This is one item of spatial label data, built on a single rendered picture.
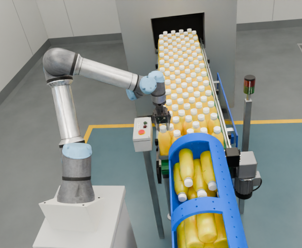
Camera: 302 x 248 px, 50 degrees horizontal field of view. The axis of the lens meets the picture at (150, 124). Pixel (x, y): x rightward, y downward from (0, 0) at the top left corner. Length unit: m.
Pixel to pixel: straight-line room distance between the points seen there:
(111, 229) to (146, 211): 1.50
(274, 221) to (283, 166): 0.62
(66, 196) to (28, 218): 1.86
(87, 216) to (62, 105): 0.50
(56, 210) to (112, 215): 0.23
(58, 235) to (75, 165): 0.30
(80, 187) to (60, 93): 0.43
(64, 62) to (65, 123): 0.27
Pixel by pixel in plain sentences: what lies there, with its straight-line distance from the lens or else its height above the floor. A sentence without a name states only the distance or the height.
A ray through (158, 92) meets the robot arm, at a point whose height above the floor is 1.41.
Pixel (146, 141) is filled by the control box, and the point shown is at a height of 1.07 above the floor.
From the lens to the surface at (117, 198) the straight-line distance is 1.46.
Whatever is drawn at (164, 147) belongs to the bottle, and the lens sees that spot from 1.82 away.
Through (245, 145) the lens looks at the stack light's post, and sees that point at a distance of 2.26.
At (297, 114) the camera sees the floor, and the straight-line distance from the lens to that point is 3.88.
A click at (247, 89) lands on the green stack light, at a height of 1.20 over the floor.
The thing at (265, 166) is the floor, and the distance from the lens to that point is 3.20.
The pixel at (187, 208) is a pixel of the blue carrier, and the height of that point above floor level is 1.22.
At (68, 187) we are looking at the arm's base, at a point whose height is 1.33.
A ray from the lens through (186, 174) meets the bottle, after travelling 1.52.
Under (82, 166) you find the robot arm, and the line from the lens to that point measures 1.32.
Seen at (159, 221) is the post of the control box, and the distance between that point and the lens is 2.51.
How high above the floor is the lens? 2.24
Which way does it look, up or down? 37 degrees down
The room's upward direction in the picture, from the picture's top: 9 degrees counter-clockwise
